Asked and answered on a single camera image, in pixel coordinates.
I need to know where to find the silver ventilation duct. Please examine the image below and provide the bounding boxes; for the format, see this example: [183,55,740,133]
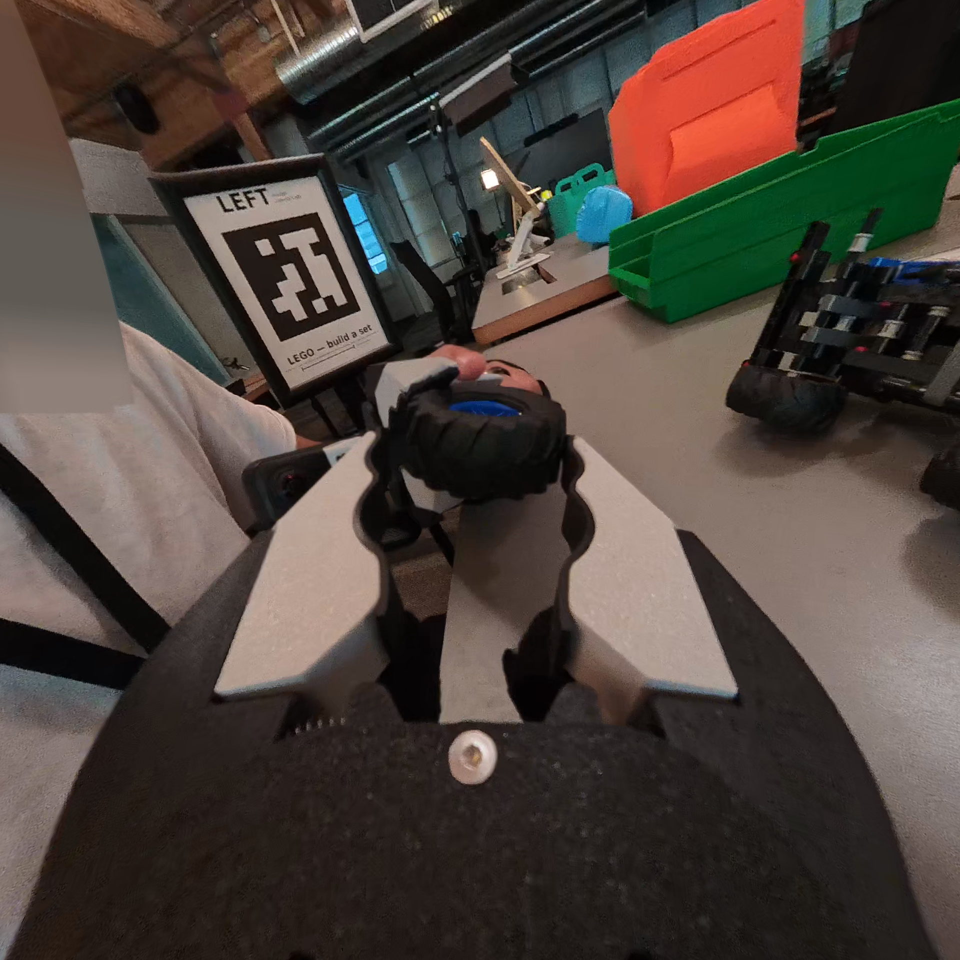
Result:
[273,18,365,106]

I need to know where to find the dark round fixture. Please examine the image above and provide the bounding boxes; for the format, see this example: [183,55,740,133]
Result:
[112,84,162,138]

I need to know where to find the orange plastic bin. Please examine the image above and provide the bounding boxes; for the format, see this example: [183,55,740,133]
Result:
[607,0,807,219]

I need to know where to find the black monitor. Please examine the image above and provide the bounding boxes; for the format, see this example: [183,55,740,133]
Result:
[517,108,610,189]

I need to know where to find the person's left hand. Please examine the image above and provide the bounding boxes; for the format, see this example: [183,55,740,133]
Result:
[432,343,549,399]

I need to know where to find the black softbox light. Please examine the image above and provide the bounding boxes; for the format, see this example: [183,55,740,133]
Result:
[438,52,530,138]

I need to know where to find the green plastic bin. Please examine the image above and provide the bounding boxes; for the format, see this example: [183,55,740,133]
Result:
[607,101,960,324]

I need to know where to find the green tote bag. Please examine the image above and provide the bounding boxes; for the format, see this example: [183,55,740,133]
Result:
[551,163,618,237]

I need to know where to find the teal divider panel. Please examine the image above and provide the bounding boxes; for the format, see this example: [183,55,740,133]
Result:
[88,212,230,387]

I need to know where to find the framed marker sign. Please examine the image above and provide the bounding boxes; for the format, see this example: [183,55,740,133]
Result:
[150,153,402,410]

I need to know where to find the black lego tire blue rim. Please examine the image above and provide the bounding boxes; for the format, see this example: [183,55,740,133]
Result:
[401,386,569,502]

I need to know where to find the black harness strap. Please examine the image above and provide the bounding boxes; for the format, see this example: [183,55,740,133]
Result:
[0,442,172,690]

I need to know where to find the tablet on white stand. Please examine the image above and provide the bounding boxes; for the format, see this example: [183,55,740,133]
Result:
[478,135,558,280]

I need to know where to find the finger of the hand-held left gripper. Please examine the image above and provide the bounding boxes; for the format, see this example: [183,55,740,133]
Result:
[390,476,470,520]
[372,357,462,429]

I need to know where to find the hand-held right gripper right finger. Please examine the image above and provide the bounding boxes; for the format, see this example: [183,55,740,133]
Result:
[504,436,741,706]

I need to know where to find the blue black lego truck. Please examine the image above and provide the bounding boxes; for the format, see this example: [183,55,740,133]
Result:
[726,208,960,511]

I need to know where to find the blue wrapped bundle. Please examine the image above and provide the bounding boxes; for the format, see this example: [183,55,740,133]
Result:
[576,186,635,247]

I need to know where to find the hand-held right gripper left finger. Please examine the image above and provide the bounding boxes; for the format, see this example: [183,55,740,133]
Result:
[212,431,395,711]

